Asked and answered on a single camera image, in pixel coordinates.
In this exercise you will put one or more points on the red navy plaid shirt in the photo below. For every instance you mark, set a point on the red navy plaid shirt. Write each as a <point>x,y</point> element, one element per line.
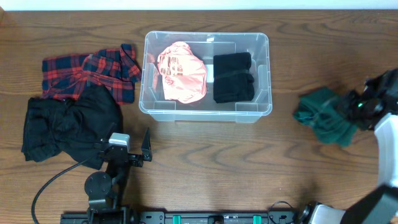
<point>67,76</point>

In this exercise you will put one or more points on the pink shirt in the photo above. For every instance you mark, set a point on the pink shirt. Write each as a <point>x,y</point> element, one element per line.
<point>183,74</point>

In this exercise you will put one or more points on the black crumpled garment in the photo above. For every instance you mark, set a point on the black crumpled garment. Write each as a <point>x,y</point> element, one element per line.
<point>71,126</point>

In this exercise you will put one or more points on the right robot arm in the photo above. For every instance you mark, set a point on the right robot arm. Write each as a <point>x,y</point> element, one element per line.
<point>379,206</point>

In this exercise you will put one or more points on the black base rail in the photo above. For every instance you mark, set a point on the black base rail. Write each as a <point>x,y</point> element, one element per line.
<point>186,217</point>

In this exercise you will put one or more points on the black garment with strap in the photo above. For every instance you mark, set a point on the black garment with strap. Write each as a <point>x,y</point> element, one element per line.
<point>232,79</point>

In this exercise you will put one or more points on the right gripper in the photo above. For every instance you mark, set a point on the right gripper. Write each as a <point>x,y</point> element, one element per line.
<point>346,102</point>

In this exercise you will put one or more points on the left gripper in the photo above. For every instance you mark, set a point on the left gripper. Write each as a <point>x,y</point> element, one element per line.
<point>125,157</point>

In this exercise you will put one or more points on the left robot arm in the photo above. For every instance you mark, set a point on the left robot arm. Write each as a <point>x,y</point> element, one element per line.
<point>105,189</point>

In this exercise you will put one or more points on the clear plastic storage bin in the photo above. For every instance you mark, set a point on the clear plastic storage bin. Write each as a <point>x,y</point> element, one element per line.
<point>205,45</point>

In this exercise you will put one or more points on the dark green garment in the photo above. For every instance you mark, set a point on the dark green garment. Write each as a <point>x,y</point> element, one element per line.
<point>317,110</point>

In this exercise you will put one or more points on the white label in bin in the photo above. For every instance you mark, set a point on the white label in bin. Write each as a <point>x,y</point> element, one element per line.
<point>210,73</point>

